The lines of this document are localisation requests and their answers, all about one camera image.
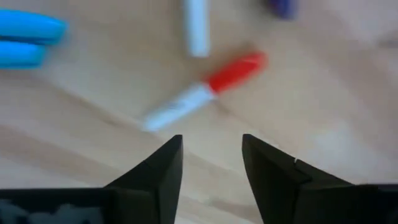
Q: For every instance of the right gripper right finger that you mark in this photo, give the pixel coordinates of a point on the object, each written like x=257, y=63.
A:
x=273, y=193

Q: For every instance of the white marker purple cap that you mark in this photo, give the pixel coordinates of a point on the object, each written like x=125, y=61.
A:
x=281, y=7
x=196, y=28

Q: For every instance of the white marker red cap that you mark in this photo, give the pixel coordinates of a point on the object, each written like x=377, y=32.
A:
x=236, y=73

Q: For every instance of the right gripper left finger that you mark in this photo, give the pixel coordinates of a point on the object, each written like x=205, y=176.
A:
x=155, y=193

